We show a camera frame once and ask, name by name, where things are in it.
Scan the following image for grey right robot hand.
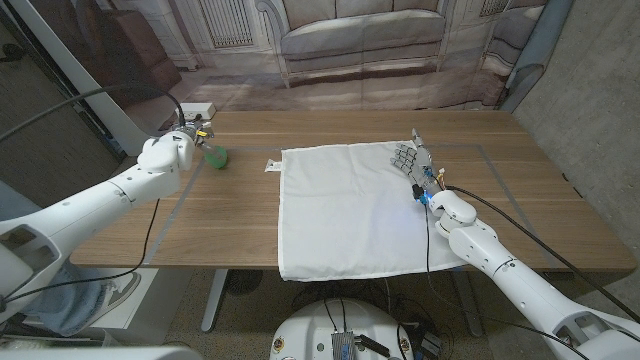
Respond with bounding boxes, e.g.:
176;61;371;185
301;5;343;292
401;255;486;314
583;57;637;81
389;128;440;190

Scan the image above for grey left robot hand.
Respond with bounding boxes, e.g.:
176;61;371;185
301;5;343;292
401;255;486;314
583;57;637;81
173;113;222;155

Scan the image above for green ball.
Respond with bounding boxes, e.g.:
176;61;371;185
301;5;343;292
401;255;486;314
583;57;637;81
203;145;229;170

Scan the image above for white cloth napkin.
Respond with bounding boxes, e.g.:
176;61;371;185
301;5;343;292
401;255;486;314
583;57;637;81
277;140;469;283

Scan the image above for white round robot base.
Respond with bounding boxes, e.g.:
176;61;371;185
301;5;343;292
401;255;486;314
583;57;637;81
269;298;415;360

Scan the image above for white power strip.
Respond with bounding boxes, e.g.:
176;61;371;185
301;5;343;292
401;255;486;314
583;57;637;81
178;102;217;121

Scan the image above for printed sofa room backdrop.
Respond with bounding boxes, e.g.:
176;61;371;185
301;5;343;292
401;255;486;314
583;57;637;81
27;0;551;112

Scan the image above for black round floor object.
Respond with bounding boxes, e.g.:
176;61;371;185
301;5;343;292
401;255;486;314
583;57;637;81
227;269;264;296

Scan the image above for blue-grey rolled backdrop edge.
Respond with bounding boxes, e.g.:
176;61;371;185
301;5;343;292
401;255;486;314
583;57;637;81
499;0;574;114

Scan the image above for grey finned electronics module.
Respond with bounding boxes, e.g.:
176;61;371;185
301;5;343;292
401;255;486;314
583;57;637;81
331;331;356;360

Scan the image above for person in blue jeans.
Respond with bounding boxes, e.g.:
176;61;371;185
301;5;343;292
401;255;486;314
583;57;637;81
0;180;143;338

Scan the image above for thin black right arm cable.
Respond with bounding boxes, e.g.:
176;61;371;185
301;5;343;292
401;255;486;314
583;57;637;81
422;202;591;360

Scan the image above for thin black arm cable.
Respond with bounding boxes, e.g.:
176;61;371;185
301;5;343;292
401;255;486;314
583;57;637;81
422;202;591;360
0;198;161;304

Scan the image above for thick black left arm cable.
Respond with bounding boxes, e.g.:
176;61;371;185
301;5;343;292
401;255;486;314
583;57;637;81
0;83;187;144

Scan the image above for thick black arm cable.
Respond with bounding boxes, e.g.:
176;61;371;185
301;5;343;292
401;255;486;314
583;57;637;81
0;83;187;144
444;184;640;324

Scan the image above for white slanted post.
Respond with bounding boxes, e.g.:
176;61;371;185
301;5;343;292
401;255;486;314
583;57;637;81
8;0;161;158

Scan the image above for tangled black floor cables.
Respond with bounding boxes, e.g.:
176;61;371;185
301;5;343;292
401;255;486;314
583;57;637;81
292;278;451;331

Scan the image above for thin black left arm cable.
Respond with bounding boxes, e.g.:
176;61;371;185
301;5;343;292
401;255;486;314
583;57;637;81
0;198;161;304

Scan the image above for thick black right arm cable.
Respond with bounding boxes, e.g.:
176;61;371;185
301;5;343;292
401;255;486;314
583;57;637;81
444;184;640;324

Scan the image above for black wall mounted object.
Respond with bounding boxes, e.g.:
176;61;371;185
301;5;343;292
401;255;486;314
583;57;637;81
0;43;24;64

